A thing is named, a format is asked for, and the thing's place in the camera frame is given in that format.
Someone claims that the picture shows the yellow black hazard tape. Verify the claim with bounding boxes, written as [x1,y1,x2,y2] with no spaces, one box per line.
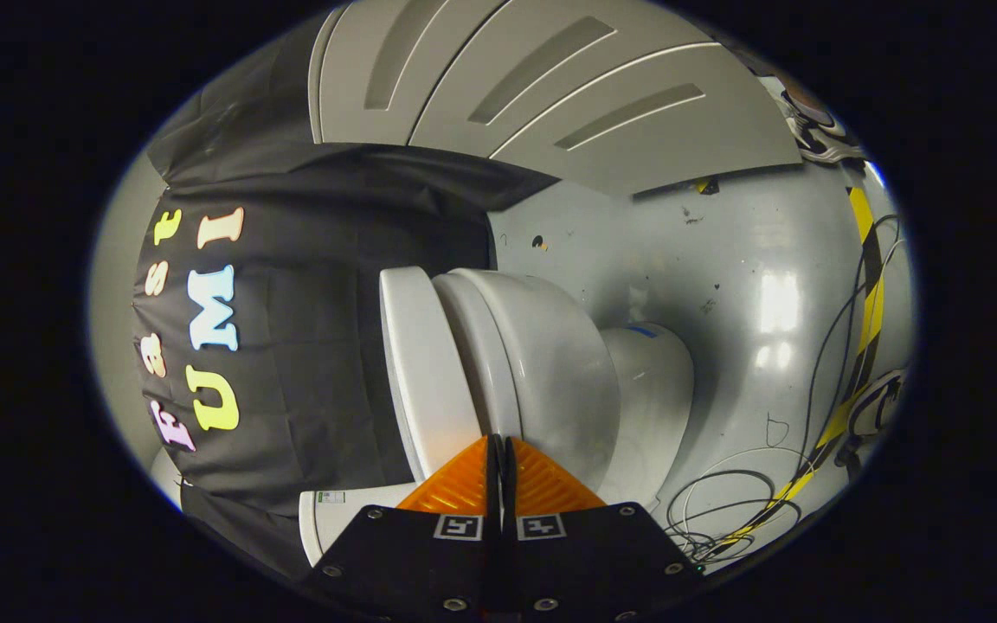
[719,185,891,556]

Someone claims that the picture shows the white toilet lid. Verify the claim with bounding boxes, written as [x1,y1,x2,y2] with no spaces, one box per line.
[379,266,489,484]

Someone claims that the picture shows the black white patterned object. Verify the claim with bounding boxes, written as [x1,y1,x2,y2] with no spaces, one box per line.
[771,71,865,167]

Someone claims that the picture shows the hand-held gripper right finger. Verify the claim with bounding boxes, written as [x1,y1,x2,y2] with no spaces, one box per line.
[503,435,708,620]

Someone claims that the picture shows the loose floor cables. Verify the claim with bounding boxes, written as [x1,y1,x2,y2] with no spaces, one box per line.
[663,212,908,565]

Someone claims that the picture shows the white toilet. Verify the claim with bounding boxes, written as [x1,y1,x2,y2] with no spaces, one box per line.
[299,267,695,568]

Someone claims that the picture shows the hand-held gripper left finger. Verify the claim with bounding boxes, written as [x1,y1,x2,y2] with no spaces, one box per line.
[304,435,500,620]

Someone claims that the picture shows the grey slotted panel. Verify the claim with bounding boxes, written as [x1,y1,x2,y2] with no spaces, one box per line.
[307,0,803,197]

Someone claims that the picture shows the black backdrop cloth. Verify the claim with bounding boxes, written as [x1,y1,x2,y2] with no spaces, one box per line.
[132,22,562,582]

